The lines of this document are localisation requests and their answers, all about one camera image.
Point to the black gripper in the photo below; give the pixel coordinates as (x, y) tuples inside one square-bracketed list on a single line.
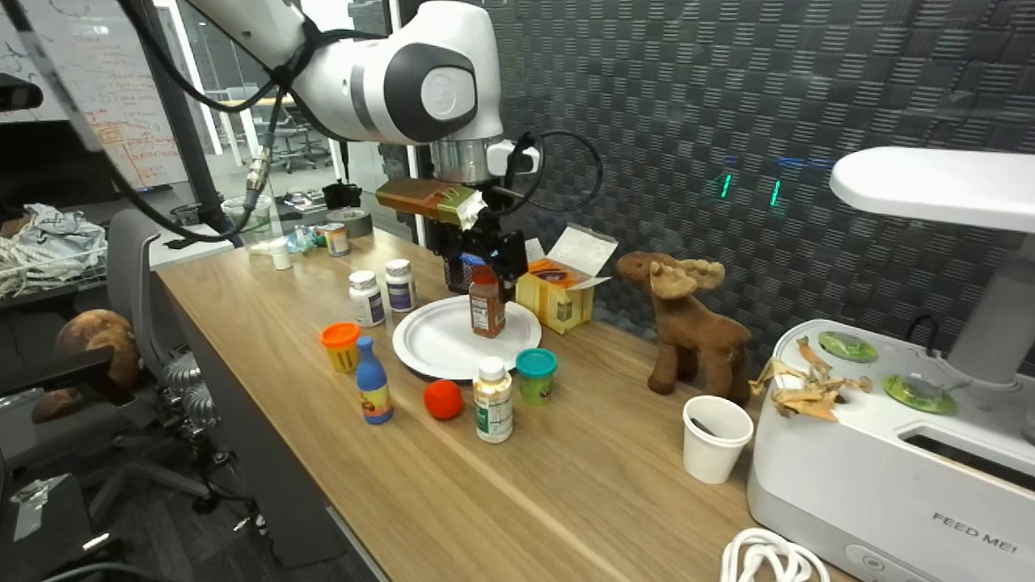
[(500, 220)]

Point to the brown spice bottle orange lid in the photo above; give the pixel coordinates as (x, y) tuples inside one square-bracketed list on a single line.
[(487, 310)]

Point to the small tub with teal lid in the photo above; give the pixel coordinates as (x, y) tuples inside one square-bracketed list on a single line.
[(535, 372)]

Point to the yellow tub with orange lid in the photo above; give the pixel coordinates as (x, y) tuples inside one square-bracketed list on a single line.
[(342, 347)]

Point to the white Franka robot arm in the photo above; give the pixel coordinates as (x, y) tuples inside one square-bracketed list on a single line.
[(366, 83)]

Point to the white paper plate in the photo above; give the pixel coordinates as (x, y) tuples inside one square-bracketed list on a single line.
[(437, 345)]

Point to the orange ball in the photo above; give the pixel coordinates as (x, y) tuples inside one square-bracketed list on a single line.
[(444, 402)]

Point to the open yellow cardboard box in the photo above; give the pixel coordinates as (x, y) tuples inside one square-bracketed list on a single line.
[(561, 296)]

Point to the white bottle with green label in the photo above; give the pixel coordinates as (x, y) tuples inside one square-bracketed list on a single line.
[(494, 407)]

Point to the small printed can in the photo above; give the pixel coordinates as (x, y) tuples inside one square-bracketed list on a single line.
[(335, 241)]

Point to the blue toy bottle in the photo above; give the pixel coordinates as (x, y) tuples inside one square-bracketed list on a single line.
[(372, 389)]

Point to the brown moose plush toy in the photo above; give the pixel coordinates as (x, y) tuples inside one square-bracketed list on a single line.
[(699, 333)]

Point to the clear plastic jar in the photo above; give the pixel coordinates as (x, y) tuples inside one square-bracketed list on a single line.
[(252, 220)]

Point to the white paper cup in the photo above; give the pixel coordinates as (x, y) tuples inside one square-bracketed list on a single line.
[(713, 448)]

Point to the black slanted pole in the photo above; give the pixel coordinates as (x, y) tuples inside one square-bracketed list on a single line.
[(188, 132)]

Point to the tan dried scraps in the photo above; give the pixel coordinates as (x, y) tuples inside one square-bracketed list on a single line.
[(810, 389)]

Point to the grey office chair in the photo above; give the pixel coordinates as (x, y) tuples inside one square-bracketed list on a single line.
[(135, 281)]

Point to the pale fabric pile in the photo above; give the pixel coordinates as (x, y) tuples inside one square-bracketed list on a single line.
[(53, 244)]

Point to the white bowl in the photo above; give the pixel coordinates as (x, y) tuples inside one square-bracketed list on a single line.
[(863, 485)]

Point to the amber wrist camera block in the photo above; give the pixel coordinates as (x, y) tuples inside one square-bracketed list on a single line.
[(425, 201)]

